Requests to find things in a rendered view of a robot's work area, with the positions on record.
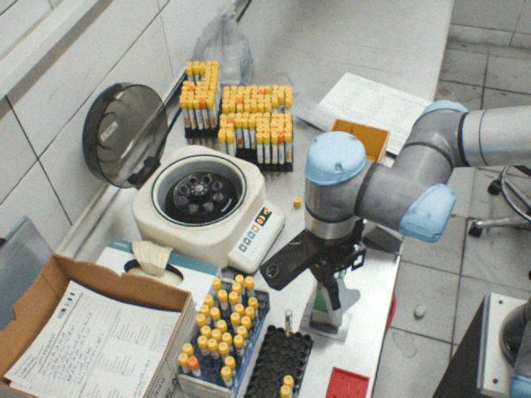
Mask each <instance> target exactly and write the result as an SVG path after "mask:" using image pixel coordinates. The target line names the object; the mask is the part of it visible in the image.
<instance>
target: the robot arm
mask: <svg viewBox="0 0 531 398"><path fill-rule="evenodd" d="M517 165H531V105H526V106H519V107H504V108H497V109H490V110H482V111H468V110H467V109H466V108H465V107H464V106H462V105H461V104H459V103H453V102H450V101H449V100H440V101H436V102H434V103H431V104H430V105H428V106H427V107H426V108H425V109H424V111H423V112H422V114H421V115H420V117H418V119H417V120H416V121H415V122H414V124H413V125H412V129H411V132H410V134H409V136H408V137H407V139H406V141H405V143H404V145H403V146H402V148H401V151H400V152H399V153H398V155H397V157H396V159H395V161H394V163H393V164H392V166H391V167H388V166H386V165H383V164H380V163H377V162H375V161H372V160H368V159H366V154H365V149H364V146H363V144H362V143H361V141H358V140H357V139H356V137H355V136H353V135H351V134H350V133H345V132H339V131H333V132H328V133H324V134H322V135H320V136H318V137H316V138H315V139H314V140H313V141H312V142H311V143H310V145H309V148H308V150H307V162H306V165H305V167H304V175H305V205H304V222H305V228H304V229H303V230H302V231H301V232H300V233H299V234H298V235H297V236H296V237H294V238H293V239H292V240H291V241H290V242H288V243H287V244H286V245H285V246H283V247H282V248H281V249H280V250H278V251H277V252H276V253H275V254H274V255H273V256H272V257H271V258H270V259H269V260H267V261H266V262H265V263H264V264H263V265H261V266H260V268H259V271H260V273H261V275H262V277H263V278H264V280H265V282H266V283H267V284H268V286H269V287H270V288H272V289H274V290H276V291H281V290H283V289H284V288H285V287H286V286H288V285H289V284H290V283H291V282H292V281H293V280H294V279H295V278H297V277H298V276H299V275H300V274H302V273H303V272H304V271H305V270H307V269H309V270H310V272H311V273H312V275H313V276H314V278H315V279H316V280H317V281H318V282H319V283H321V282H322V283H323V286H324V287H322V288H321V291H322V295H323V297H324V299H325V301H326V308H327V310H328V313H329V316H330V321H331V322H332V323H334V324H335V325H336V326H337V327H338V328H339V327H341V326H342V321H343V314H344V312H346V311H347V310H348V309H349V308H351V307H352V306H353V305H354V304H355V303H357V302H358V301H359V300H360V297H361V294H360V290H359V289H348V288H347V287H346V286H345V282H344V281H343V279H341V278H335V276H334V274H335V273H337V272H341V271H343V270H345V269H347V268H349V267H351V272H352V271H354V270H356V269H358V268H360V267H362V266H363V263H364V259H365V254H366V250H367V247H366V246H365V245H364V244H363V243H362V242H361V235H362V230H363V221H364V220H369V221H371V222H373V223H376V224H378V225H381V226H383V227H386V228H389V229H390V230H393V231H396V232H399V234H400V235H403V236H409V237H412V238H416V239H419V240H421V241H424V242H428V243H434V242H437V241H438V240H439V239H440V238H441V236H442V234H443V231H444V229H445V227H446V224H447V221H448V219H449V217H450V214H451V212H452V209H453V207H454V203H455V201H456V198H457V194H456V192H455V191H454V190H452V189H450V188H448V187H446V185H447V183H448V181H449V179H450V176H451V175H452V172H453V170H454V168H456V167H496V166H517ZM355 245H357V246H361V248H360V249H359V250H356V247H355ZM361 255H362V260H361V262H360V263H358V264H356V265H354V264H355V261H357V260H358V257H359V256H361ZM499 346H500V348H501V351H502V353H503V356H504V357H505V359H506V360H507V361H508V363H509V364H510V365H511V366H512V367H513V368H514V372H513V374H511V376H510V379H511V382H510V389H509V394H510V398H531V296H530V298H529V300H528V302H526V303H524V304H522V305H520V306H518V307H516V308H514V309H513V310H512V311H510V312H509V313H508V315H506V317H505V319H504V320H503V323H502V324H501V326H500V329H499Z"/></svg>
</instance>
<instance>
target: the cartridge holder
mask: <svg viewBox="0 0 531 398"><path fill-rule="evenodd" d="M313 305H314V303H311V302H307V304H306V307H305V310H304V312H303V316H302V320H301V322H300V325H299V328H300V329H304V330H307V331H310V332H315V333H318V334H321V335H324V336H329V337H333V338H335V339H339V340H343V341H346V337H347V334H348V328H349V326H350V322H351V319H352V314H350V313H347V312H344V314H343V321H342V326H341V327H339V328H338V327H335V326H332V325H327V324H323V323H321V322H317V321H312V310H313V308H312V307H313Z"/></svg>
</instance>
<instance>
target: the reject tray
mask: <svg viewBox="0 0 531 398"><path fill-rule="evenodd" d="M370 379H371V378H370V377H368V376H365V375H362V374H357V373H354V372H352V371H348V370H344V369H341V368H338V367H335V366H334V367H333V370H332V373H331V377H330V382H329V385H328V389H327V392H326V397H325V398H366V397H367V390H368V386H369V382H370Z"/></svg>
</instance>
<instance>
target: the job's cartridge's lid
mask: <svg viewBox="0 0 531 398"><path fill-rule="evenodd" d="M313 309H314V310H320V311H322V312H326V313H328V310H327V308H326V301H325V299H324V297H323V295H322V291H318V293H317V295H316V297H315V300H314V305H313Z"/></svg>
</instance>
